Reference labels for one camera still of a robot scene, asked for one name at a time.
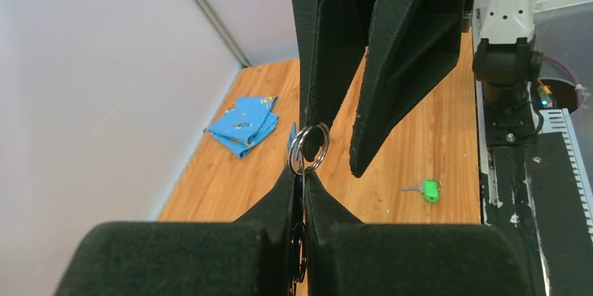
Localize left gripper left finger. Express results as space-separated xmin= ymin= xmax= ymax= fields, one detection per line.
xmin=55 ymin=169 xmax=294 ymax=295

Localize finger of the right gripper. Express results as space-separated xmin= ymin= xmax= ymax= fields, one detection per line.
xmin=285 ymin=0 xmax=385 ymax=162
xmin=350 ymin=0 xmax=466 ymax=178

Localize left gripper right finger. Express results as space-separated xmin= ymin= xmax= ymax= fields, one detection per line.
xmin=304 ymin=174 xmax=532 ymax=295

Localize key with green tag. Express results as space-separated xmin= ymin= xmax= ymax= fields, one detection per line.
xmin=401 ymin=178 xmax=442 ymax=203

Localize metal split keyring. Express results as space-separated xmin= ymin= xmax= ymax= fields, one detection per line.
xmin=286 ymin=123 xmax=330 ymax=176

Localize key with blue tag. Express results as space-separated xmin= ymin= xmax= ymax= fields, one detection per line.
xmin=287 ymin=122 xmax=297 ymax=150

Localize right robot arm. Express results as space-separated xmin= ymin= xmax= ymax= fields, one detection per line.
xmin=292 ymin=0 xmax=543 ymax=177

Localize folded blue cloth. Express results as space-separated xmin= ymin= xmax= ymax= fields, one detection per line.
xmin=207 ymin=96 xmax=279 ymax=159

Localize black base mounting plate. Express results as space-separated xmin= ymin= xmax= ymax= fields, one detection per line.
xmin=478 ymin=122 xmax=592 ymax=295

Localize white slotted cable duct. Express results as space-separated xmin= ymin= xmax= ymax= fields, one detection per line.
xmin=541 ymin=108 xmax=592 ymax=237

